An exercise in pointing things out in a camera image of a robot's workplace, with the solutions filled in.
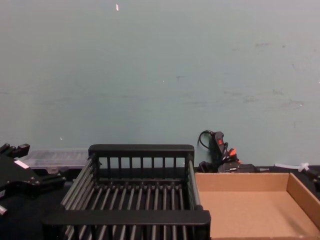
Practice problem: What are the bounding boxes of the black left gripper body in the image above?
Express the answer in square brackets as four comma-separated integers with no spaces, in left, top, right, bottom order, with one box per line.
[0,152,41,200]

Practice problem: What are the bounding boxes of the clear plastic case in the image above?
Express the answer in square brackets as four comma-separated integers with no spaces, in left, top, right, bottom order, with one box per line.
[17,149,90,171]

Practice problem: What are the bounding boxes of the shallow brown cardboard tray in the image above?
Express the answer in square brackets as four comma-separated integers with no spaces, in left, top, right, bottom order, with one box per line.
[194,172,320,240]

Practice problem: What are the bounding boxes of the black rack with steel bars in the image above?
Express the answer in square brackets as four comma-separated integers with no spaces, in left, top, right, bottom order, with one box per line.
[40,143,212,240]

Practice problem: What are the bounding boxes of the black corded tool orange parts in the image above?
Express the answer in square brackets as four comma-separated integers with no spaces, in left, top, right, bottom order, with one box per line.
[198,129,256,174]

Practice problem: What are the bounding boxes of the plain pale wall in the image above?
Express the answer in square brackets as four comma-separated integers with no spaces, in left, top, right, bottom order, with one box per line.
[0,0,320,168]

